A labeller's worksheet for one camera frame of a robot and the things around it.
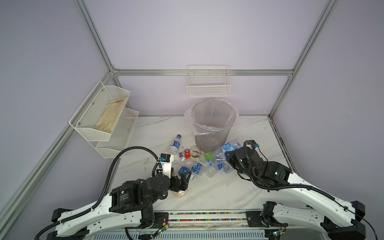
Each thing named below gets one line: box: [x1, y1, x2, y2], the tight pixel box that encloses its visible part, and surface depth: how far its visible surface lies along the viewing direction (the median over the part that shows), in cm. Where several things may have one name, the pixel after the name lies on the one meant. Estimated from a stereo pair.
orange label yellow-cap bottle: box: [171, 190, 188, 198], surface depth 82 cm
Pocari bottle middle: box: [190, 160, 206, 178], surface depth 88 cm
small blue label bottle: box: [169, 134, 182, 155], surface depth 100 cm
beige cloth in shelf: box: [93, 97, 128, 134], surface depth 81 cm
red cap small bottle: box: [179, 146, 201, 159], surface depth 98 cm
